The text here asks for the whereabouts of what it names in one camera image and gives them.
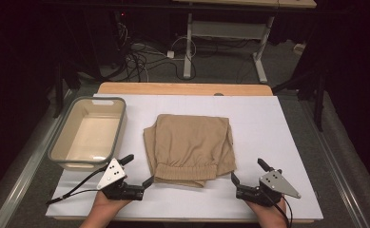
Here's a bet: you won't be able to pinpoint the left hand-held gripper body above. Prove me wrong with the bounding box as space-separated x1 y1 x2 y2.
96 158 146 201

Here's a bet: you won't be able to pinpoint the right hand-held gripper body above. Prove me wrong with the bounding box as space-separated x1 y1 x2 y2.
235 168 302 208

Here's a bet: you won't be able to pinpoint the beige plastic bin grey rim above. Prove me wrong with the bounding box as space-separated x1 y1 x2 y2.
47 96 128 172

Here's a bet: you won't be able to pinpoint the tan pants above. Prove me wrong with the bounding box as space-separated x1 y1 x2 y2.
143 113 238 188

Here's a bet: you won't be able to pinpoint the person's left hand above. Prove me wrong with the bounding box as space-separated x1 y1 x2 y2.
91 190 133 221

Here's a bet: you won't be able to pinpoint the person's right hand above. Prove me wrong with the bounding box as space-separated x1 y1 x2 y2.
244 197 289 228

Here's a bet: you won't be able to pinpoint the white board table cover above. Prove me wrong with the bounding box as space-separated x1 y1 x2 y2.
45 93 324 221

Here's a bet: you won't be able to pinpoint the black stand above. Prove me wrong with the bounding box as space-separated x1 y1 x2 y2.
52 56 82 120
271 67 328 133

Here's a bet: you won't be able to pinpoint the wooden desk top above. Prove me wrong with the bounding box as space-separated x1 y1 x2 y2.
172 0 318 10

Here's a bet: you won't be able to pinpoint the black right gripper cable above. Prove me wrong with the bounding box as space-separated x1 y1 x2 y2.
267 189 294 228

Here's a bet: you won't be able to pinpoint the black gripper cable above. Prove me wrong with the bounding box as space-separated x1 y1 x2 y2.
267 189 294 228
45 165 108 205

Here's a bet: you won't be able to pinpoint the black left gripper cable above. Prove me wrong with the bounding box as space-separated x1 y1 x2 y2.
45 165 108 205

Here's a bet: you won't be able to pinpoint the grey metal floor rail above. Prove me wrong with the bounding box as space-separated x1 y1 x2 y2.
0 88 74 228
300 98 370 228

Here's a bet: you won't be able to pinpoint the tangle of floor cables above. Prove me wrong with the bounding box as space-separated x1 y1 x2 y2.
109 22 200 84

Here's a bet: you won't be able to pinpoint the white metal desk frame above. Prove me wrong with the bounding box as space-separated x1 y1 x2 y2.
183 12 276 85

